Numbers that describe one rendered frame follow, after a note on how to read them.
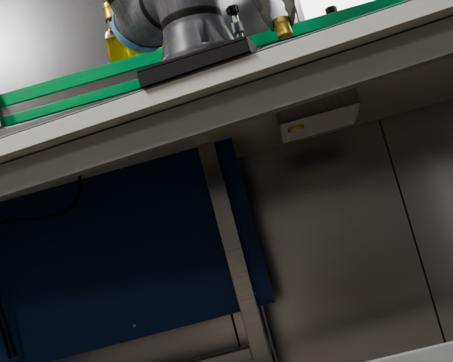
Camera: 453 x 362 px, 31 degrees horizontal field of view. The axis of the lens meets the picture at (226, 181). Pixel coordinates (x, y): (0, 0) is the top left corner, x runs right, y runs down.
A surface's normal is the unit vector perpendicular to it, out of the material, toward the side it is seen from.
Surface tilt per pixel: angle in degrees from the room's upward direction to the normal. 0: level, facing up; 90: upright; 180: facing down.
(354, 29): 90
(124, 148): 90
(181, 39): 71
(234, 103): 90
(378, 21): 90
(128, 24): 110
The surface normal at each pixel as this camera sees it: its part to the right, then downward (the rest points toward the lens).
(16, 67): -0.10, -0.13
